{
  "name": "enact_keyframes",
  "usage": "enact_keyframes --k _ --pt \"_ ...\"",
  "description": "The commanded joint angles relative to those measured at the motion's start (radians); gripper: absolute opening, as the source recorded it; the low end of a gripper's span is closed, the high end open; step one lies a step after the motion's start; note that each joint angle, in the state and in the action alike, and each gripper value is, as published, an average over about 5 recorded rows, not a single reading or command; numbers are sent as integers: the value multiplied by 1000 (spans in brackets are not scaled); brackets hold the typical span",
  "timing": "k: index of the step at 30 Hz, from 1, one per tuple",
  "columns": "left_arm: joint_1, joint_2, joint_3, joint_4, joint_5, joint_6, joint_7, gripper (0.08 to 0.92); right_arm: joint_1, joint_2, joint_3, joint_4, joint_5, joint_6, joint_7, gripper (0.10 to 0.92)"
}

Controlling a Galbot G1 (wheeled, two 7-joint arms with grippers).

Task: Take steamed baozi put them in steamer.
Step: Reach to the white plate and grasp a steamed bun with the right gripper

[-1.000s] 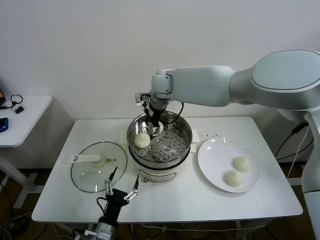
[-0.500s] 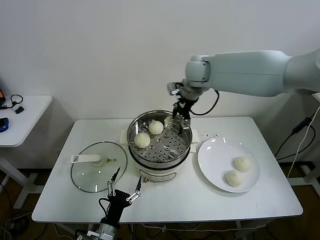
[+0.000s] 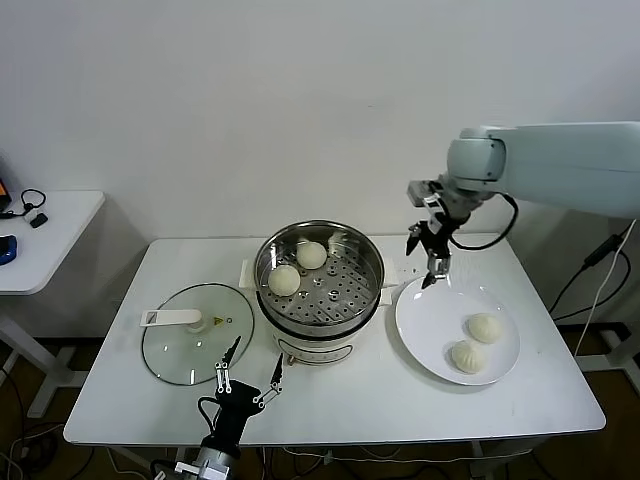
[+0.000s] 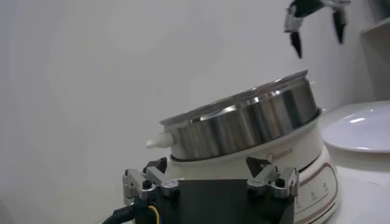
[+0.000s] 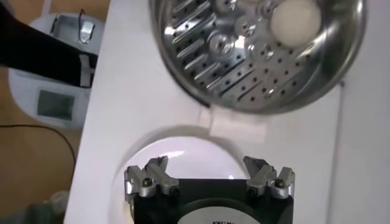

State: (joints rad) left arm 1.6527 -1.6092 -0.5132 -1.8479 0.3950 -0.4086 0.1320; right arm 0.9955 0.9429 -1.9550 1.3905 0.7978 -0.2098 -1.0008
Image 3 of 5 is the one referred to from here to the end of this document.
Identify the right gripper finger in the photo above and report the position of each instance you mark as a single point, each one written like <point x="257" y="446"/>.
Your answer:
<point x="437" y="266"/>
<point x="414" y="237"/>

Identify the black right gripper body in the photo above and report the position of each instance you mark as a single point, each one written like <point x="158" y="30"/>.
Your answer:
<point x="437" y="234"/>

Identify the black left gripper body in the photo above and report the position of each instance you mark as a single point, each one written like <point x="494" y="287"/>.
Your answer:
<point x="239" y="400"/>

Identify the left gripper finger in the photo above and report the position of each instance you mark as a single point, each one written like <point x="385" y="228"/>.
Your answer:
<point x="223" y="372"/>
<point x="276" y="382"/>

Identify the white steamed baozi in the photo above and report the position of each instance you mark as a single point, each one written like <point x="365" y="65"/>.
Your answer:
<point x="311" y="256"/>
<point x="484" y="328"/>
<point x="469" y="357"/>
<point x="284" y="281"/>

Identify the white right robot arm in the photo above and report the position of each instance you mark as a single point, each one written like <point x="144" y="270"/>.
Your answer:
<point x="560" y="165"/>

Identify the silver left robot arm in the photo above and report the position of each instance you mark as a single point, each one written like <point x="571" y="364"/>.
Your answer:
<point x="217" y="462"/>

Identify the perforated steel steamer basket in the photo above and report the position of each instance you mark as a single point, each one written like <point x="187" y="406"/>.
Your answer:
<point x="350" y="300"/>

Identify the dark crumbs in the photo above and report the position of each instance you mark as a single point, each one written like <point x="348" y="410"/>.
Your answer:
<point x="414" y="270"/>

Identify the white electric cooker pot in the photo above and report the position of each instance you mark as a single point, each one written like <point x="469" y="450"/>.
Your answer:
<point x="310" y="350"/>

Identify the white round plate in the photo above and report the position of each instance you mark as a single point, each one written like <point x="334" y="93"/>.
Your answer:
<point x="430" y="320"/>

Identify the white side table with label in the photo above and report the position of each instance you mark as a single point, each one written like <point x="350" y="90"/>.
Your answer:
<point x="631" y="192"/>

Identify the small black device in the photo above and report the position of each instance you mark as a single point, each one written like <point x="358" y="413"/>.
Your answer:
<point x="40" y="220"/>

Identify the blue object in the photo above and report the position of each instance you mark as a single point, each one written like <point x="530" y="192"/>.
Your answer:
<point x="7" y="247"/>

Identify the black and orange device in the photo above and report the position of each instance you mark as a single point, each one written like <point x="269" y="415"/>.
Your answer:
<point x="4" y="192"/>

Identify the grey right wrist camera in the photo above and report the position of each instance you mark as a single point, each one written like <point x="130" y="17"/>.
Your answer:
<point x="419" y="192"/>

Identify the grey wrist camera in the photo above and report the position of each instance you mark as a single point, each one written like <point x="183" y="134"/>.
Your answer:
<point x="187" y="467"/>
<point x="419" y="192"/>

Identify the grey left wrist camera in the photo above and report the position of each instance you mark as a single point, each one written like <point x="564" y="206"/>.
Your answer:
<point x="187" y="467"/>

